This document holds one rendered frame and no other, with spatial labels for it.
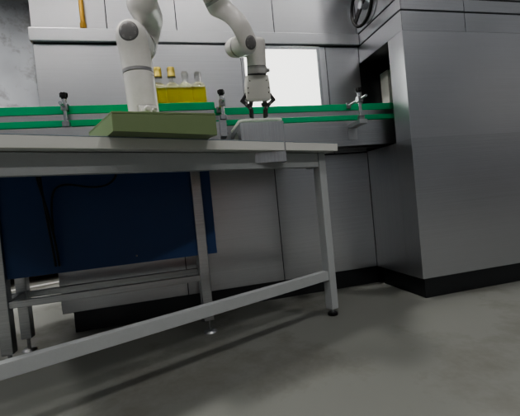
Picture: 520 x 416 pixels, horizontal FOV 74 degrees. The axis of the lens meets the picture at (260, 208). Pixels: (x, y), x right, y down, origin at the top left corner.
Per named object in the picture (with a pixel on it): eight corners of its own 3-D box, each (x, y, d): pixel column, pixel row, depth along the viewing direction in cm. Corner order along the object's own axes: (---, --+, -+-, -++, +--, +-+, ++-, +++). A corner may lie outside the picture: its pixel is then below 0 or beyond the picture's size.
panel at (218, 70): (322, 111, 189) (316, 49, 188) (324, 110, 186) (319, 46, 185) (149, 117, 168) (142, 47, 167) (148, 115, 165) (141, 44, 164)
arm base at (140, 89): (174, 116, 108) (167, 66, 106) (132, 117, 101) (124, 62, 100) (158, 126, 121) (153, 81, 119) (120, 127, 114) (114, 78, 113)
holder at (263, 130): (267, 152, 160) (265, 135, 159) (285, 140, 133) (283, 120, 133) (229, 154, 156) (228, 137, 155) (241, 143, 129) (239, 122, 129)
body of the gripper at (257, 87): (267, 72, 142) (267, 101, 145) (242, 73, 140) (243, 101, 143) (271, 70, 135) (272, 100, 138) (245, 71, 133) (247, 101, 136)
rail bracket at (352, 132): (355, 139, 172) (351, 94, 172) (374, 133, 156) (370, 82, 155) (347, 140, 171) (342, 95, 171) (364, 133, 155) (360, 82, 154)
